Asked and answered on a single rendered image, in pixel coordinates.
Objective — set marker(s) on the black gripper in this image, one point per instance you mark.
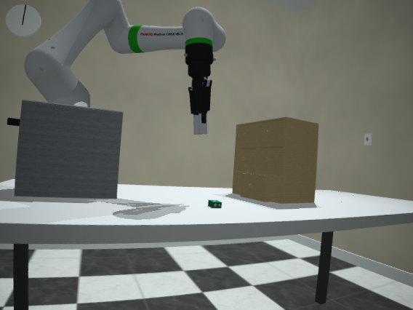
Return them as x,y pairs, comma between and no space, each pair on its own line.
201,93

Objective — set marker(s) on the brown chest of drawers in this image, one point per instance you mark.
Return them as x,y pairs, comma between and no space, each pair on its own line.
299,162

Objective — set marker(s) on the tan wooden drawer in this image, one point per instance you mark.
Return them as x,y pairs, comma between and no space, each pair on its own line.
269,160
247,139
274,136
237,181
245,159
261,187

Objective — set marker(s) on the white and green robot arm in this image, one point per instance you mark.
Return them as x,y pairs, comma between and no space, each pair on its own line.
48,66

